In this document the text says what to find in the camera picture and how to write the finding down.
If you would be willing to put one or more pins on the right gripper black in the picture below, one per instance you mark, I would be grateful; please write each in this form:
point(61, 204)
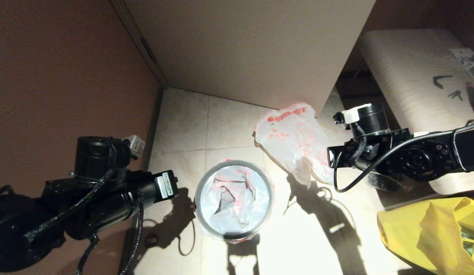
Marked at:
point(370, 145)

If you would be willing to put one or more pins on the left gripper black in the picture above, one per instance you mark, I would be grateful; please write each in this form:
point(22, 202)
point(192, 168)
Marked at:
point(115, 191)

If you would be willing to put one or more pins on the crumpled clear plastic bag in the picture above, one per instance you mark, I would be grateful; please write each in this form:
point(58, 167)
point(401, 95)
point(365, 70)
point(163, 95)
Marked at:
point(389, 183)

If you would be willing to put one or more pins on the yellow plastic bag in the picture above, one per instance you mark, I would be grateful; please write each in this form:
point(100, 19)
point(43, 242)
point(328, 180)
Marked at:
point(420, 236)

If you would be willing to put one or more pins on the black metal table leg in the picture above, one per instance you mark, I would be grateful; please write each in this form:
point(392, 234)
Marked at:
point(353, 82)

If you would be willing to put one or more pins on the dark baseboard strip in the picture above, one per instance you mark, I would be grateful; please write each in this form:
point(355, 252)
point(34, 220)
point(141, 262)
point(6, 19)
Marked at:
point(155, 122)

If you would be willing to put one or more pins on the white wood-grain table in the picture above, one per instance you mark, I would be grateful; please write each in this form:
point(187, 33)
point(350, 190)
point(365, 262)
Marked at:
point(405, 68)

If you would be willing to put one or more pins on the printed paper sheet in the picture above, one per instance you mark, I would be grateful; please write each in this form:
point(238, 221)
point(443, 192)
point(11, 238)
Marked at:
point(469, 62)

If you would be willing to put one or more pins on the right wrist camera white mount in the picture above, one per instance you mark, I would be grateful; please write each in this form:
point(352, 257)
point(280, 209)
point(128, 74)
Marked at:
point(349, 114)

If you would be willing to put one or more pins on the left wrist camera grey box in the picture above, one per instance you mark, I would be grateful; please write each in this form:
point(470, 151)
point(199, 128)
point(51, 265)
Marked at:
point(134, 146)

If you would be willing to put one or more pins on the black angle bracket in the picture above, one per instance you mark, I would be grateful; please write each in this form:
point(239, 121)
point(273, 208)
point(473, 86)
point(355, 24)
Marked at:
point(437, 81)

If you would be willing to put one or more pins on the small black forked bracket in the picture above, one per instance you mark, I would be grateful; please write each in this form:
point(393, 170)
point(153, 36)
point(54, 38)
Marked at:
point(457, 95)

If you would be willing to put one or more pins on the dark door frame strip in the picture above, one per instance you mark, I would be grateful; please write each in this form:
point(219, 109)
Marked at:
point(145, 49)

